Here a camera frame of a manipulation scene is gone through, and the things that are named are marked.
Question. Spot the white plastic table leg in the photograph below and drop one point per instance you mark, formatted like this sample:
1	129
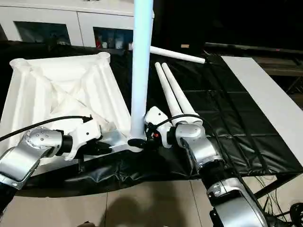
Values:
182	55
168	92
182	94
142	61

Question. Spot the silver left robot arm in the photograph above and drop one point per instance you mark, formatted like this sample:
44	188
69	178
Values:
26	153

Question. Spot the white sideboard with glass doors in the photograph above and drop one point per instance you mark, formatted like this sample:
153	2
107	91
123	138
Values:
71	19

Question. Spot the black metal table frame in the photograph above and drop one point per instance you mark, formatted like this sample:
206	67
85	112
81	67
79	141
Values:
279	184

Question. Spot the white plastic table top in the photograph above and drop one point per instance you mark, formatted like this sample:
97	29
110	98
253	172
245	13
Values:
61	90

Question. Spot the black mat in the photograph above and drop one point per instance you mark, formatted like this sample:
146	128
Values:
227	123

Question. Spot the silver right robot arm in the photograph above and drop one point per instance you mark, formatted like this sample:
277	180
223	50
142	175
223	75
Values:
203	151

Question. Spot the small yellow label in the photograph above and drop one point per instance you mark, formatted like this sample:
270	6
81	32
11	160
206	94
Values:
184	46

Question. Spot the black cabinet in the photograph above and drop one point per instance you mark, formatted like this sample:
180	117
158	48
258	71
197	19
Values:
227	21

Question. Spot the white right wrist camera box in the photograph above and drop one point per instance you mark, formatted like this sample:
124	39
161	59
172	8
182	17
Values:
157	118

